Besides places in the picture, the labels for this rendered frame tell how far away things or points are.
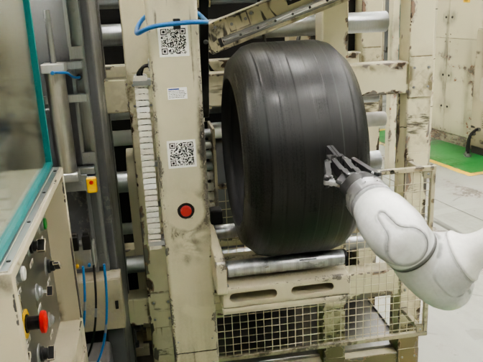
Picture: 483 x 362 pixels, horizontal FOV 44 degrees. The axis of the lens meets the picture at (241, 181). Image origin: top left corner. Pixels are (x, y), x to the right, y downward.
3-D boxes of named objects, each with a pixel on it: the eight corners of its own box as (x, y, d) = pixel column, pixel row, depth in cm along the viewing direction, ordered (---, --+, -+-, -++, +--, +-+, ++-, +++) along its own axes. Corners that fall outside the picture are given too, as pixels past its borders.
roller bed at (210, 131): (162, 218, 201) (154, 133, 193) (160, 205, 215) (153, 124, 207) (219, 213, 204) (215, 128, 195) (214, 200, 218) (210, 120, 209)
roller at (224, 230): (212, 238, 185) (210, 224, 186) (211, 240, 190) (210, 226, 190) (320, 228, 190) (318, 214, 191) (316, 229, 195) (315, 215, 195)
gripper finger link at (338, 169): (352, 191, 124) (346, 192, 123) (334, 170, 134) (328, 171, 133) (353, 174, 122) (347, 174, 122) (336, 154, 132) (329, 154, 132)
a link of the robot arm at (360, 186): (353, 188, 110) (343, 175, 115) (351, 230, 114) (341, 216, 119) (400, 184, 111) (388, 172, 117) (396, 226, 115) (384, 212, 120)
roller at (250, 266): (223, 279, 163) (224, 276, 158) (221, 263, 164) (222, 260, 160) (345, 266, 168) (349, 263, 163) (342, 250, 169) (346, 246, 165)
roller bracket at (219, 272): (217, 296, 157) (215, 263, 154) (202, 240, 194) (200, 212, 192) (230, 295, 157) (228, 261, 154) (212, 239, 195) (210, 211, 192)
